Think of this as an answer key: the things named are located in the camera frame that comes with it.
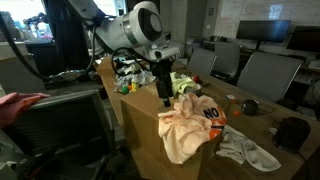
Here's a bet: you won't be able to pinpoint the red ball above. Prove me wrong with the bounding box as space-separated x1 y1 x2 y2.
192 75 200 83

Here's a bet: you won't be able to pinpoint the grey chair middle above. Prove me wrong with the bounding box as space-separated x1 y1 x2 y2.
188 48 217 75

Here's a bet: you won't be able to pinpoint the grey cloth on table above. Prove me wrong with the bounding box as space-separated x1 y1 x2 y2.
216 125 281 172

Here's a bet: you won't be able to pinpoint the yellow-green towel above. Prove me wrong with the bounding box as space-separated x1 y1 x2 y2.
170 72 196 95

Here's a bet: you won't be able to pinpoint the peach printed shirt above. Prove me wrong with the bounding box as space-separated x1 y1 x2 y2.
158 93 227 164

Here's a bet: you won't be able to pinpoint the large cardboard box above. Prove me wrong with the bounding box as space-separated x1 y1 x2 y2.
121 83 222 180

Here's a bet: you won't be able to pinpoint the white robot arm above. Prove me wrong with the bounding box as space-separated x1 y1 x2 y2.
43 0 163 56

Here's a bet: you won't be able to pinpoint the grey chair near right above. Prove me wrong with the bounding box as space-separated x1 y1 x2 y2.
237 52 303 102

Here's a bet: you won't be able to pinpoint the grey chair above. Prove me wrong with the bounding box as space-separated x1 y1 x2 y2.
188 48 217 75
237 52 303 102

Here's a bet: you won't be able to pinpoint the yellow glue bottle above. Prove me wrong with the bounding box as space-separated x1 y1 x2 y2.
131 76 139 92

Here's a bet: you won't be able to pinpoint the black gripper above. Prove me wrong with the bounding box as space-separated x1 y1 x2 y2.
151 59 173 107

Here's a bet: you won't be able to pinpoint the black monitor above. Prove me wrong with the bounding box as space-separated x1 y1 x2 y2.
236 20 291 43
287 26 320 53

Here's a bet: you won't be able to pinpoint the small round black speaker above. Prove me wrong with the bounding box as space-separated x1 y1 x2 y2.
241 99 259 116

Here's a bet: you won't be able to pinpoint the pink shirt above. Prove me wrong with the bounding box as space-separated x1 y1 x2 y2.
0 92 48 129

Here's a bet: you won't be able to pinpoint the crumpled clear plastic bags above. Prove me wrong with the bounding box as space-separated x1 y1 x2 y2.
115 64 156 87

